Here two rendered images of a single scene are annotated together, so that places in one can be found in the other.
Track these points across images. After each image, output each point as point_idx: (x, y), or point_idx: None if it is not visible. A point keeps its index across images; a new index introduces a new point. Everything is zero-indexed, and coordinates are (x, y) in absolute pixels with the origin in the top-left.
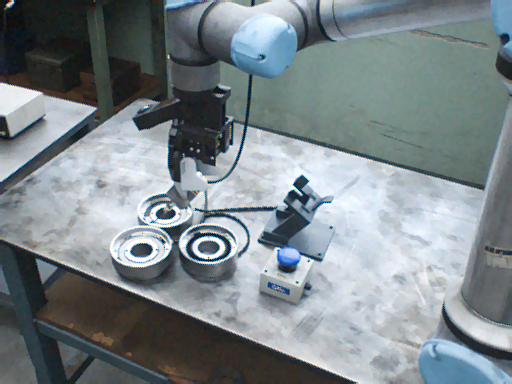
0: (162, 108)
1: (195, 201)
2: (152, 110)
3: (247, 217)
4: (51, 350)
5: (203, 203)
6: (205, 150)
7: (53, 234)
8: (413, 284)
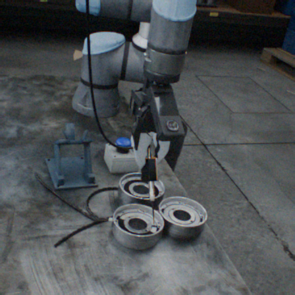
0: (176, 102)
1: (90, 234)
2: (178, 111)
3: (78, 200)
4: None
5: (87, 228)
6: None
7: (222, 288)
8: (65, 128)
